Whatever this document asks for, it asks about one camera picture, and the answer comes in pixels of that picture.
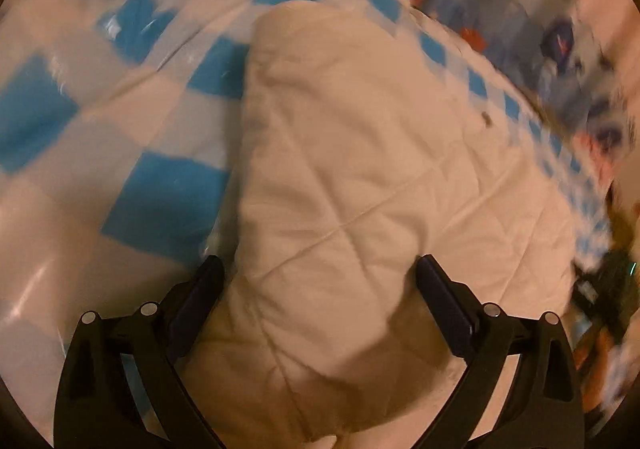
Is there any white quilted down jacket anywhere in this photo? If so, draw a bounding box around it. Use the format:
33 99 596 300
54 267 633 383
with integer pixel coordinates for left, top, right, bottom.
182 1 575 448

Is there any blue white checkered storage bag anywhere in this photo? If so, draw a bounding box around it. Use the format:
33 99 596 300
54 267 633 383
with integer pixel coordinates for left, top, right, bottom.
1 0 610 435

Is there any pink whale pattern curtain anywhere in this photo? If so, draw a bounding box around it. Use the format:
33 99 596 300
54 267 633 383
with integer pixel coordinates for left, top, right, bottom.
411 0 639 188

